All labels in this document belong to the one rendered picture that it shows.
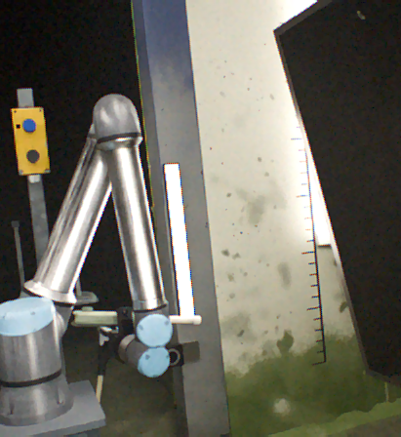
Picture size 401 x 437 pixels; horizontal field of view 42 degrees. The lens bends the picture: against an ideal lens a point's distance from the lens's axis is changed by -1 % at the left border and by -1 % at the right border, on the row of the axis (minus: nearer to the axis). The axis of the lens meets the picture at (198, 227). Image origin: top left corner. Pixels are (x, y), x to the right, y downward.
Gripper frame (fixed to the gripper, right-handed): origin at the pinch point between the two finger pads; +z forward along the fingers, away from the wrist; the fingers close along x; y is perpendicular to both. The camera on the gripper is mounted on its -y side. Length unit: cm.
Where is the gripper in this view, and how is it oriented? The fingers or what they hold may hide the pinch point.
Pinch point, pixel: (106, 326)
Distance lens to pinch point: 183.5
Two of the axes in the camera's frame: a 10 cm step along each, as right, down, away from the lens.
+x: 8.3, 1.1, 5.4
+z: -5.4, -0.7, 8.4
